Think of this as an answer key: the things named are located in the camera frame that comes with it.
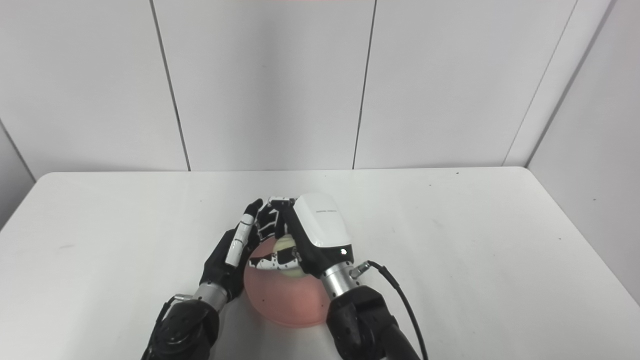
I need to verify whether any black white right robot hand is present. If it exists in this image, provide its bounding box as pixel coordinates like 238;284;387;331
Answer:
248;193;355;279

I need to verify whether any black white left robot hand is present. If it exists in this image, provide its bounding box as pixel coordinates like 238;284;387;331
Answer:
200;198;264;304

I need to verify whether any pale yellow steamed bun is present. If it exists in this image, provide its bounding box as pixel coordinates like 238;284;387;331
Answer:
272;236;307;277

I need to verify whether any pink round plate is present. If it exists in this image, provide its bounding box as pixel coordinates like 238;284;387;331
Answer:
243;239;333;328

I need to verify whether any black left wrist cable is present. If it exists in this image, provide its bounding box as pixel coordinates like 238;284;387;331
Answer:
150;295;193;326

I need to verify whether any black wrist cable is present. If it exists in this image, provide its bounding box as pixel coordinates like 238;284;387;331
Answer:
150;295;193;326
350;260;430;360

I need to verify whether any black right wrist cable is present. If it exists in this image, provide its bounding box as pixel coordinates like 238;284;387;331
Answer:
350;260;430;360

